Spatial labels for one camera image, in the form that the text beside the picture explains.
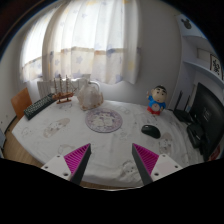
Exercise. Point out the white wall shelf unit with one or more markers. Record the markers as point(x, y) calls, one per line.
point(203, 43)

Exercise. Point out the round purple printed mouse pad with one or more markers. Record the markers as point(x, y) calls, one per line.
point(103, 120)

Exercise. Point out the white printed tablecloth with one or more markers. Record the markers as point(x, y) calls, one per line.
point(110, 150)

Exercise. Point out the black computer mouse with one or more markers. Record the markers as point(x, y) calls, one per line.
point(150, 131)

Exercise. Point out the black monitor stand base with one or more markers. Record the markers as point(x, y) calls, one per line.
point(195, 133)

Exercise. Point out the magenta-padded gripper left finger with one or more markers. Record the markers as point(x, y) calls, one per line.
point(77, 159)

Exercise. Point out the white radiator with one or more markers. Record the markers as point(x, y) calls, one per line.
point(45, 87)

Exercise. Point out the cartoon boy alarm clock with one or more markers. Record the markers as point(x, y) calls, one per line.
point(157, 100)

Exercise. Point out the black monitor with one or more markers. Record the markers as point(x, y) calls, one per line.
point(210, 113)

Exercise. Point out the white star-print curtain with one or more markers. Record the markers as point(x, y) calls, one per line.
point(86, 33)

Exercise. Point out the brown wooden chair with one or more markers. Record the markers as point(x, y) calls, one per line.
point(20, 101)

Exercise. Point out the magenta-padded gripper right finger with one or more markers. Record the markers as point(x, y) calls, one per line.
point(146, 160)

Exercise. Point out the black keyboard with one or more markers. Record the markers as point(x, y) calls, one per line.
point(38, 106)

